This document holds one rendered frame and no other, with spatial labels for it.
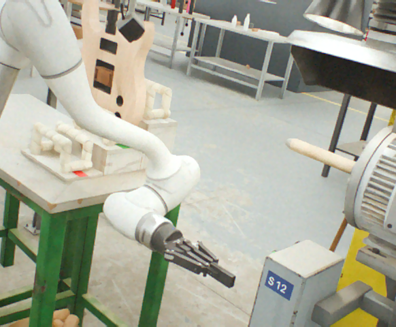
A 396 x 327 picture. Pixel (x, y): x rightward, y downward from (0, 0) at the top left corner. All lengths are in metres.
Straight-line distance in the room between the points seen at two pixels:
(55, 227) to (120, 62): 0.57
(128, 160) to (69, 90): 0.71
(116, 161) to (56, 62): 0.74
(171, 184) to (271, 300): 0.49
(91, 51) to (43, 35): 0.79
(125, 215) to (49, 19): 0.55
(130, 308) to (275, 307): 1.80
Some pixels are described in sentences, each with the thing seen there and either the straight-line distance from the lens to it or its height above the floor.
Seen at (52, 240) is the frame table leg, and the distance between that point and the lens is 1.73.
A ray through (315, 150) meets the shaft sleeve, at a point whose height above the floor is 1.26.
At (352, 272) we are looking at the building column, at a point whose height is 0.57.
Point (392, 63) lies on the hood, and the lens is 1.33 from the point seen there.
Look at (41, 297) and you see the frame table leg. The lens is 1.82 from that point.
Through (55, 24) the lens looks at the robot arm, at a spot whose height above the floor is 1.46.
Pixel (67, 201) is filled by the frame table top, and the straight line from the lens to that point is 1.69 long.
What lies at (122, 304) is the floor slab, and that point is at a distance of 2.94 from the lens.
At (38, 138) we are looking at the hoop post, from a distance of 1.96.
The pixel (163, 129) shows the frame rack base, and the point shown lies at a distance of 2.01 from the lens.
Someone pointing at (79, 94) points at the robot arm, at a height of 1.32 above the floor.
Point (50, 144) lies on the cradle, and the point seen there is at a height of 0.97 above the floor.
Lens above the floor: 1.62
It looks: 19 degrees down
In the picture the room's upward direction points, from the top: 12 degrees clockwise
